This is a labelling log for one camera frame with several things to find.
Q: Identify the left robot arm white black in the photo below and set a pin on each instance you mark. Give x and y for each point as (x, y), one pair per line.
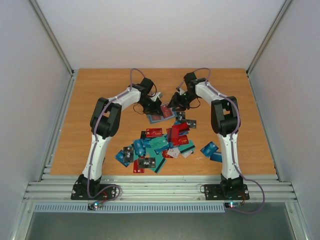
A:
(105, 123)

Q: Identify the blue card far right upper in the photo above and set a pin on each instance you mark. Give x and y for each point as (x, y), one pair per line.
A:
(209, 149)

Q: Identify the aluminium frame rail front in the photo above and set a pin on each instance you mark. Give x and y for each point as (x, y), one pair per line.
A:
(159, 188)

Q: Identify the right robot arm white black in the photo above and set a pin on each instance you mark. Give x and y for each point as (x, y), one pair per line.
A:
(225, 122)

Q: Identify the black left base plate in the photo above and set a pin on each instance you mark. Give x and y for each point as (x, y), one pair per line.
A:
(100, 192)

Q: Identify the black card near right arm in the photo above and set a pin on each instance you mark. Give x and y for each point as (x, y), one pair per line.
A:
(191, 123)

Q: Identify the teal leather card holder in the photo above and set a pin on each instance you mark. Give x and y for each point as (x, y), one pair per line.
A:
(162, 118)

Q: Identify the left small circuit board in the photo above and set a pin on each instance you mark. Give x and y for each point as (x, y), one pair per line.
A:
(94, 206)

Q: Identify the teal card with black stripe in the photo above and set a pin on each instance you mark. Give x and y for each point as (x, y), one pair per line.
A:
(160, 165)

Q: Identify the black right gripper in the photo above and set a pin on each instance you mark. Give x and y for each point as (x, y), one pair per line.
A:
(178, 100)

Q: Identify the grey slotted cable duct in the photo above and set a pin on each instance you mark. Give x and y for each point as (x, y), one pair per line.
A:
(130, 208)

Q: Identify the red gold VIP card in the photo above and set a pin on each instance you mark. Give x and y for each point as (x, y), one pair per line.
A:
(167, 112)

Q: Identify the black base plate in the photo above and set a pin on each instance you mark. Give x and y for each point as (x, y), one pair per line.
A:
(100, 192)
(215, 192)

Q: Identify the blue card left pile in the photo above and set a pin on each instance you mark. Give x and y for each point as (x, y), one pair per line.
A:
(139, 148)

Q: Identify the right small circuit board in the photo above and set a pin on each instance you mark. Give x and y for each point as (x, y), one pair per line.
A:
(232, 205)

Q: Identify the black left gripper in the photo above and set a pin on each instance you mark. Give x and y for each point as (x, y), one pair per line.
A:
(155, 111)

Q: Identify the black card on red card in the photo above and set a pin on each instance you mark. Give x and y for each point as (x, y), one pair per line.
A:
(146, 162)

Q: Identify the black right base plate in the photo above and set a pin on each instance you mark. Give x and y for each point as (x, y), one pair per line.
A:
(215, 192)

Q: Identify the teal VIP card centre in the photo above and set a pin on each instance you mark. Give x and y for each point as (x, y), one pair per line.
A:
(159, 144)

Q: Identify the blue card far right lower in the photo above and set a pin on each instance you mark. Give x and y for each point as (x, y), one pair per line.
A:
(216, 157)

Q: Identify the red VIP card in pile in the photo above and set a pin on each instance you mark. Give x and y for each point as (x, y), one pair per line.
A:
(154, 132)

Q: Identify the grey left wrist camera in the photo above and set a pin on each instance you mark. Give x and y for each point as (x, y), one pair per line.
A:
(158, 95)

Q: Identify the small circuit board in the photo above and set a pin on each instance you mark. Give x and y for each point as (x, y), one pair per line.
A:
(94, 206)
(232, 205)

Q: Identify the red card with magnetic stripe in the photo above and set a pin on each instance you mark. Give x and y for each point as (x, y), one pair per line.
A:
(173, 133)

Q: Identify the black card left pile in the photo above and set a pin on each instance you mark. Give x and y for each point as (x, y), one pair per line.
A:
(128, 154)

